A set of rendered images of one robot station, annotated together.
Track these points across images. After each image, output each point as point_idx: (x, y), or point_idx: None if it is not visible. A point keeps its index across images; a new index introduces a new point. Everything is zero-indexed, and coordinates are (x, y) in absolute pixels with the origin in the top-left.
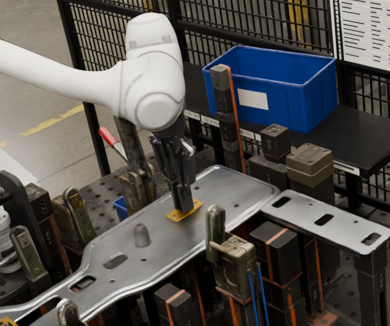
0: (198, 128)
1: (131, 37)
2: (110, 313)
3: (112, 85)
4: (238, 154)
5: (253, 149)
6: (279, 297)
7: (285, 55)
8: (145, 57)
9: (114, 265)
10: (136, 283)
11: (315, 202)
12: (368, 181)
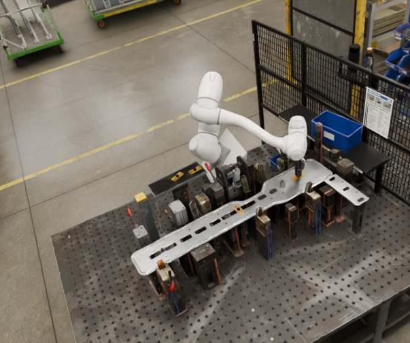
0: None
1: (291, 124)
2: (269, 207)
3: (283, 144)
4: (319, 153)
5: None
6: (325, 210)
7: (344, 119)
8: (295, 135)
9: None
10: (279, 201)
11: (344, 181)
12: None
